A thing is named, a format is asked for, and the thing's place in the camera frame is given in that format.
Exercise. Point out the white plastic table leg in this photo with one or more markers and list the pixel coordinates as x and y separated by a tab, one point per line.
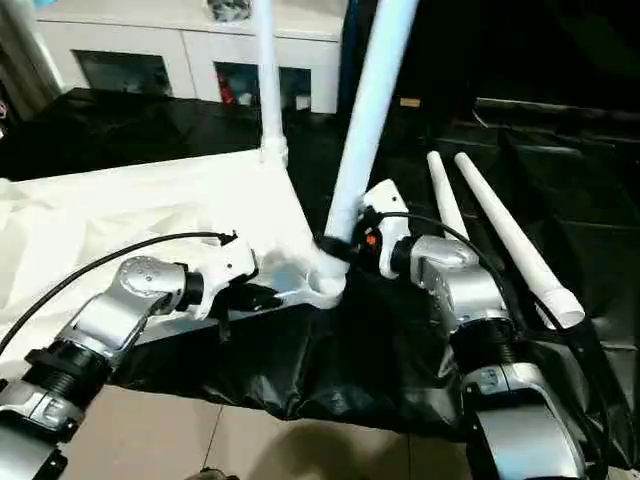
370	110
268	80
445	195
515	240

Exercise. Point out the white plastic table top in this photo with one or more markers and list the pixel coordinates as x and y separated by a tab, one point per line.
100	230

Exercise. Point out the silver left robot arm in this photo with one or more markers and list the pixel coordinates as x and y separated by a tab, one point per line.
110	320

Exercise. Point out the black plastic mat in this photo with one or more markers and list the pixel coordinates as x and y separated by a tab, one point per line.
330	370

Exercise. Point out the small beige label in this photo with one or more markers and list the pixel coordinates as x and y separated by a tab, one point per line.
410	102

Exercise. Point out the long black bar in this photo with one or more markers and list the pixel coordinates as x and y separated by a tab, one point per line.
560	110

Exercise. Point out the white sideboard with glass doors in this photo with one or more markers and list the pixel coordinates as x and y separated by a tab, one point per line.
180	50

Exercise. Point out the dark object on cabinet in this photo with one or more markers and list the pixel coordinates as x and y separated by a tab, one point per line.
230	9

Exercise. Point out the grey curtain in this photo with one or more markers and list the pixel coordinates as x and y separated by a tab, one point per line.
25	50

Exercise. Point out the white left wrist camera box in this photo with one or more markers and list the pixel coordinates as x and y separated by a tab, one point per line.
228	265

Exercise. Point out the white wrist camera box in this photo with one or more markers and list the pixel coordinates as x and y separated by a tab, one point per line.
228	265
385	215

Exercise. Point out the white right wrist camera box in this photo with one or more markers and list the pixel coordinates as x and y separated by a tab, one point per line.
385	215

